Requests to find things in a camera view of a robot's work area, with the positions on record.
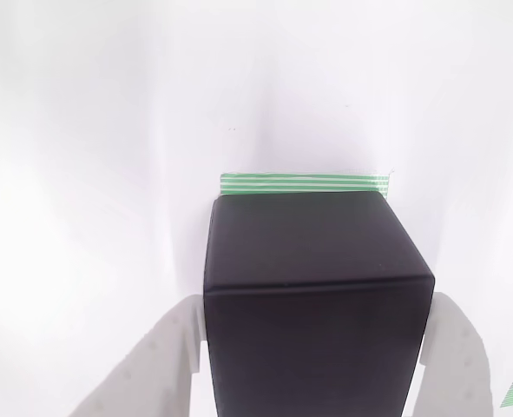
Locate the black cube block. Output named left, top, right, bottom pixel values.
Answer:
left=202, top=192, right=436, bottom=417

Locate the green striped tape square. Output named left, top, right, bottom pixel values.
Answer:
left=219, top=171, right=392, bottom=200

